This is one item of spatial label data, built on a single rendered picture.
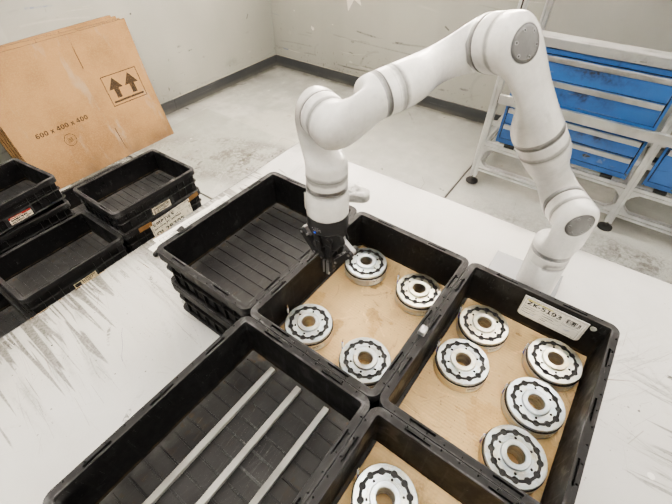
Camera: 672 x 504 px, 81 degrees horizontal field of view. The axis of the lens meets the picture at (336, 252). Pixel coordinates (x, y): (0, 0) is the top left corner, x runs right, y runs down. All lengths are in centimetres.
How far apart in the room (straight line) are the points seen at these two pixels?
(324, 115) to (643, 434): 93
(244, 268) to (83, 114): 240
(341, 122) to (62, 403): 87
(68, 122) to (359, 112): 279
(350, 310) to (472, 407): 32
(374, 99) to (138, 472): 71
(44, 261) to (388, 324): 153
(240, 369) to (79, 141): 260
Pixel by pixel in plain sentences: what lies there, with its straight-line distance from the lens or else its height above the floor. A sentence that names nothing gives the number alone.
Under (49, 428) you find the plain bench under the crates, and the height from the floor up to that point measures 70.
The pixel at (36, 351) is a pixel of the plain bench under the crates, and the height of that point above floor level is 70.
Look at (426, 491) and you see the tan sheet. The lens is 76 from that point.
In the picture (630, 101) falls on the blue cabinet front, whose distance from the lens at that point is 251.
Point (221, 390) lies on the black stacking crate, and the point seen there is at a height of 83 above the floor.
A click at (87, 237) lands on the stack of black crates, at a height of 38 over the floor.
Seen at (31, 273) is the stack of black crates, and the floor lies 38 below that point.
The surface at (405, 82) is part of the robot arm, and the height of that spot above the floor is 133.
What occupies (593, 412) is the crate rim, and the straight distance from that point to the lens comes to 80.
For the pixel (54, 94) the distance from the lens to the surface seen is 321.
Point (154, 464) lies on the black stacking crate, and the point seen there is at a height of 83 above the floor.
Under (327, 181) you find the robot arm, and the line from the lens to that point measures 62.
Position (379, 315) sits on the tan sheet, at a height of 83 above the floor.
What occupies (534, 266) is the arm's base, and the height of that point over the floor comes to 86.
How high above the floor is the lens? 156
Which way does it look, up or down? 45 degrees down
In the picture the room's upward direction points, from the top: straight up
